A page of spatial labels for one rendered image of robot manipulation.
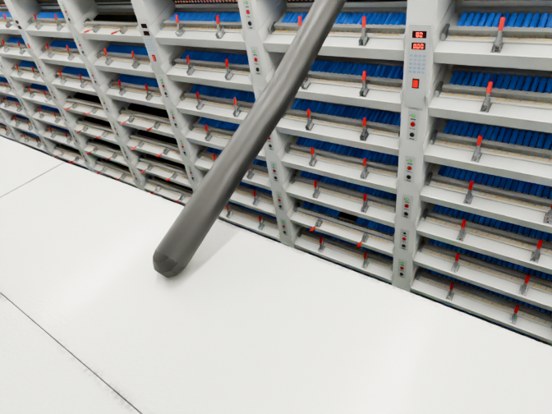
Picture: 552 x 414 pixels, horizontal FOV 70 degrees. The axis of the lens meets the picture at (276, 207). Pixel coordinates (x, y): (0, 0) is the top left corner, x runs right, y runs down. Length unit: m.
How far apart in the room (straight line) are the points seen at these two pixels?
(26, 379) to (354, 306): 0.20
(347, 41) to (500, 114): 0.58
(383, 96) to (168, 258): 1.39
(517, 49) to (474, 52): 0.12
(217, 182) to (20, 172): 0.29
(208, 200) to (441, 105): 1.31
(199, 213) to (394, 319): 0.15
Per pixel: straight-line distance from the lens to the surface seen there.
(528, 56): 1.42
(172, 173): 2.86
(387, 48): 1.52
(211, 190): 0.29
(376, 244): 2.03
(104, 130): 3.33
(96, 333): 0.29
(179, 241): 0.28
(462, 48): 1.46
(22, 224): 0.43
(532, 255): 1.79
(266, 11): 1.81
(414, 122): 1.57
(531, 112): 1.50
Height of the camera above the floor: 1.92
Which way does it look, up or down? 37 degrees down
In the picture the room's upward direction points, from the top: 10 degrees counter-clockwise
